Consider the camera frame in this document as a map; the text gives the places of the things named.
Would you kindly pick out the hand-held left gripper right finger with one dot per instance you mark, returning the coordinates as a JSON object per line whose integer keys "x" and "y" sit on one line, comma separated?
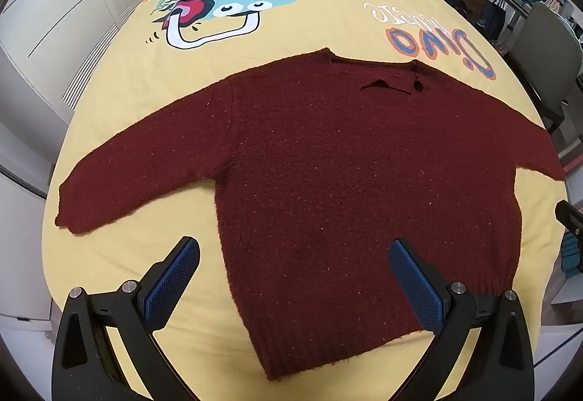
{"x": 416, "y": 280}

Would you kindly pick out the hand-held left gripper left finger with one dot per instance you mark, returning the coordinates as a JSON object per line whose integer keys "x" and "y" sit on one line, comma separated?
{"x": 175, "y": 275}

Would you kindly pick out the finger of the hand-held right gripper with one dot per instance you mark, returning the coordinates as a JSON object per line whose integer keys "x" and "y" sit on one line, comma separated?
{"x": 571, "y": 216}

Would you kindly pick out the dark red knit sweater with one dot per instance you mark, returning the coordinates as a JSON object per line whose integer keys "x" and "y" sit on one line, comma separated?
{"x": 341, "y": 177}

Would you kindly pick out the teal folded cloth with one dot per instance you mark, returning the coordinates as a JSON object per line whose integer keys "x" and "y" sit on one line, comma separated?
{"x": 570, "y": 253}

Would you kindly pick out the grey chair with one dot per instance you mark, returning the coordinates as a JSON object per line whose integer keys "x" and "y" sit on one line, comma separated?
{"x": 546, "y": 50}

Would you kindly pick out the dark bag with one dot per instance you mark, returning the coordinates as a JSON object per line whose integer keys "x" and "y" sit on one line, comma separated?
{"x": 493, "y": 18}

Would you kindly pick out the yellow printed blanket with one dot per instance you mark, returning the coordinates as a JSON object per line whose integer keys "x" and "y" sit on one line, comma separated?
{"x": 328, "y": 23}

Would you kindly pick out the white wardrobe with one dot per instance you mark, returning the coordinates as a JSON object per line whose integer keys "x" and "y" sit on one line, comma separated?
{"x": 68, "y": 0}

